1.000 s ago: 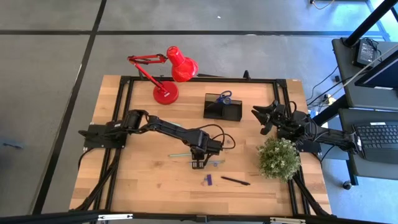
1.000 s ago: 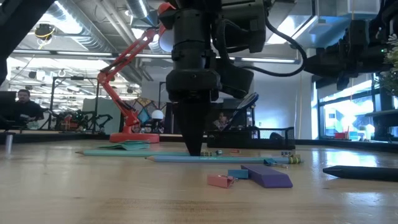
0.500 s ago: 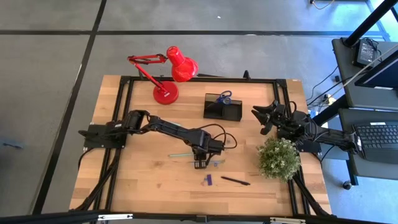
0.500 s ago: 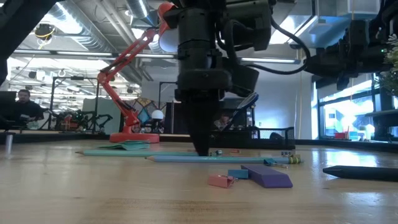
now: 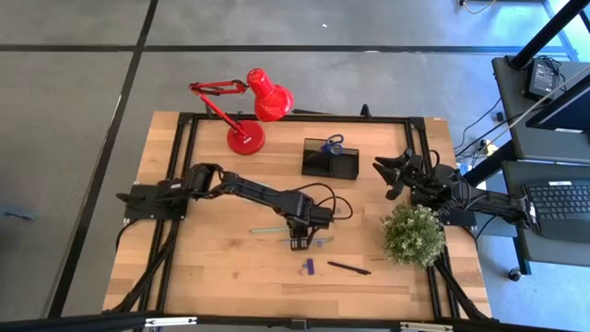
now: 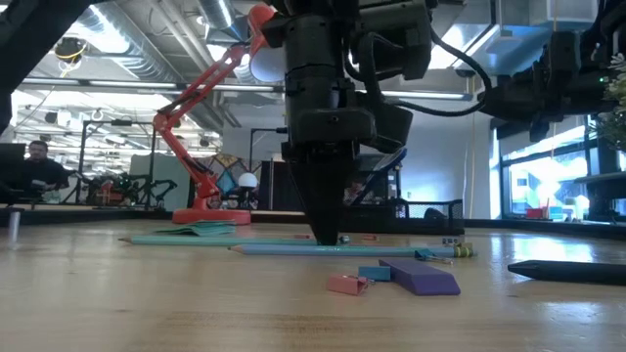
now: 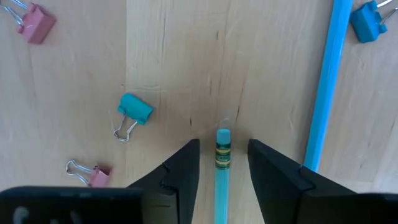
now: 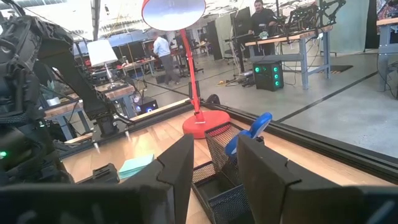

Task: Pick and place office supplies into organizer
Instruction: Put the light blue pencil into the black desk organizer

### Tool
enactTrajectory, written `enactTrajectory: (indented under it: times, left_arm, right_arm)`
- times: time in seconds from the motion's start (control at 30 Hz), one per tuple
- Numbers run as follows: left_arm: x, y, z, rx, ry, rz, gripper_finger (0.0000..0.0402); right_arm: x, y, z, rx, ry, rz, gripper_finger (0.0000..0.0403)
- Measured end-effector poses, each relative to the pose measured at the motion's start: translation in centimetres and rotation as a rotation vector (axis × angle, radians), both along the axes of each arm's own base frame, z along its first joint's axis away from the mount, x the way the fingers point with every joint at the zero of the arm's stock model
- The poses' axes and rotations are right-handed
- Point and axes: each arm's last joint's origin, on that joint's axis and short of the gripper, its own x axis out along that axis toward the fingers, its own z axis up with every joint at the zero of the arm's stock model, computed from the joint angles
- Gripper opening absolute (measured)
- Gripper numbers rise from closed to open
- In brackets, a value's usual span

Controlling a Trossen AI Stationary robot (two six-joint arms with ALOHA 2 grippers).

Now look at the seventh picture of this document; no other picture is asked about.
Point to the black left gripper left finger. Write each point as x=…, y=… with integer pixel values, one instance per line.
x=183, y=177

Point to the teal binder clip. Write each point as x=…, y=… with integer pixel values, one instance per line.
x=135, y=109

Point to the large pink binder clip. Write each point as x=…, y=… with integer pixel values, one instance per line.
x=37, y=25

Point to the teal pencil with eraser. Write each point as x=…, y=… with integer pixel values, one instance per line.
x=222, y=186

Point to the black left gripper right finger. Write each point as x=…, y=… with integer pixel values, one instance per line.
x=273, y=177

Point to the small pink binder clip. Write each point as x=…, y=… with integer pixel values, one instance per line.
x=101, y=177

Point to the blue binder clip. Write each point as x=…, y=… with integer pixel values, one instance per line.
x=367, y=21

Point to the blue pencil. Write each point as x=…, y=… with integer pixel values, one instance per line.
x=329, y=77

